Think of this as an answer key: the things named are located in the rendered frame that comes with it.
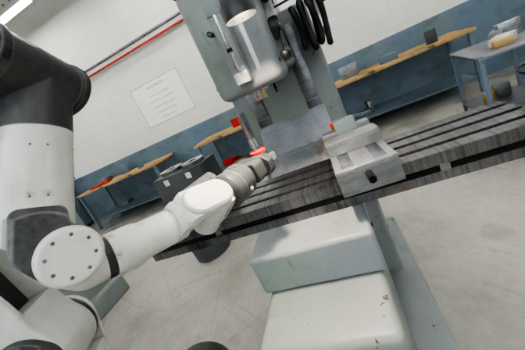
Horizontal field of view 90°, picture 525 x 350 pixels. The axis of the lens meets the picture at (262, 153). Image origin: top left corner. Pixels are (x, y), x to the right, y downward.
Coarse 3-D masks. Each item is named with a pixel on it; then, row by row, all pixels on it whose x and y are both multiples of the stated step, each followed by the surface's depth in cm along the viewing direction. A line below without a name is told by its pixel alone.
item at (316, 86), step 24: (288, 24) 108; (312, 24) 108; (312, 48) 109; (288, 72) 114; (312, 72) 112; (288, 96) 117; (312, 96) 115; (336, 96) 114; (264, 120) 122; (384, 240) 131
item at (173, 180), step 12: (204, 156) 102; (180, 168) 99; (192, 168) 91; (204, 168) 92; (216, 168) 100; (156, 180) 97; (168, 180) 95; (180, 180) 94; (192, 180) 93; (168, 192) 97
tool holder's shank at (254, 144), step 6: (240, 114) 70; (240, 120) 71; (246, 120) 71; (246, 126) 72; (246, 132) 72; (252, 132) 72; (252, 138) 72; (252, 144) 72; (258, 144) 73; (252, 150) 74
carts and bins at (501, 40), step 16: (496, 32) 218; (512, 32) 204; (464, 48) 260; (480, 48) 228; (496, 48) 204; (512, 48) 189; (480, 64) 199; (464, 96) 273; (480, 96) 270; (496, 96) 244; (512, 96) 238; (208, 256) 259
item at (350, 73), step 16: (432, 32) 364; (448, 32) 408; (464, 32) 344; (416, 48) 389; (448, 48) 410; (352, 64) 406; (384, 64) 381; (352, 80) 388; (448, 80) 403; (464, 80) 369; (480, 80) 360; (400, 96) 441; (416, 96) 399; (368, 112) 419; (384, 112) 399; (240, 128) 445; (160, 160) 519; (176, 160) 571; (224, 160) 527; (128, 176) 520; (160, 176) 509; (128, 208) 553; (96, 224) 582
